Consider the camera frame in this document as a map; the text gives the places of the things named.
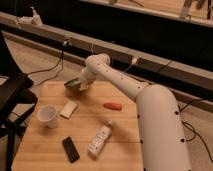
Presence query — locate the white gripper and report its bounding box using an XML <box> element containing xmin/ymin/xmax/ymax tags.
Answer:
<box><xmin>79</xmin><ymin>68</ymin><xmax>96</xmax><ymax>91</ymax></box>

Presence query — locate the green ceramic bowl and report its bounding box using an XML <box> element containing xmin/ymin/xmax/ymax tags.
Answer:
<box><xmin>64</xmin><ymin>78</ymin><xmax>80</xmax><ymax>90</ymax></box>

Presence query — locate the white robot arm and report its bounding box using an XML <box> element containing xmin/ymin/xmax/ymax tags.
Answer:
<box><xmin>80</xmin><ymin>54</ymin><xmax>192</xmax><ymax>171</ymax></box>

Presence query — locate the white rectangular block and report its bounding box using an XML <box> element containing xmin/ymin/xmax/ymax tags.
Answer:
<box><xmin>60</xmin><ymin>101</ymin><xmax>77</xmax><ymax>119</ymax></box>

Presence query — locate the orange carrot toy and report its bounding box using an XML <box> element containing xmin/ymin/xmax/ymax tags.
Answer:
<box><xmin>103</xmin><ymin>102</ymin><xmax>122</xmax><ymax>110</ymax></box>

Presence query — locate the wooden table board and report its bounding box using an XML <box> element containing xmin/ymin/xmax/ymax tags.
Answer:
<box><xmin>12</xmin><ymin>82</ymin><xmax>143</xmax><ymax>171</ymax></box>

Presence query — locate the white plastic cup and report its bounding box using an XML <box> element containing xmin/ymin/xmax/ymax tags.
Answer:
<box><xmin>37</xmin><ymin>105</ymin><xmax>58</xmax><ymax>128</ymax></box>

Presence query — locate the white remote controller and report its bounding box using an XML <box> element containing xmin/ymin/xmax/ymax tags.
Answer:
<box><xmin>87</xmin><ymin>121</ymin><xmax>113</xmax><ymax>159</ymax></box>

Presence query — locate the black chair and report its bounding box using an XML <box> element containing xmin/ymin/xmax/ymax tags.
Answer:
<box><xmin>0</xmin><ymin>30</ymin><xmax>38</xmax><ymax>171</ymax></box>

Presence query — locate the white power adapter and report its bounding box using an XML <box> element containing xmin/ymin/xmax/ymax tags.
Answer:
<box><xmin>17</xmin><ymin>6</ymin><xmax>43</xmax><ymax>26</ymax></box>

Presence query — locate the black phone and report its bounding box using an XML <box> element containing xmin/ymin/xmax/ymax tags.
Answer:
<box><xmin>62</xmin><ymin>137</ymin><xmax>80</xmax><ymax>163</ymax></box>

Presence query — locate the black cable on floor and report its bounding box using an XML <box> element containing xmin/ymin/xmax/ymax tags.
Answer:
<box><xmin>25</xmin><ymin>40</ymin><xmax>72</xmax><ymax>88</ymax></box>

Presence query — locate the white plug with cable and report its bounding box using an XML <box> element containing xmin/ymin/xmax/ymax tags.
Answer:
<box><xmin>122</xmin><ymin>57</ymin><xmax>138</xmax><ymax>73</ymax></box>

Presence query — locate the black cable bundle right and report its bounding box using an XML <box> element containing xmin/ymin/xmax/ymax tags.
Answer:
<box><xmin>178</xmin><ymin>98</ymin><xmax>213</xmax><ymax>163</ymax></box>

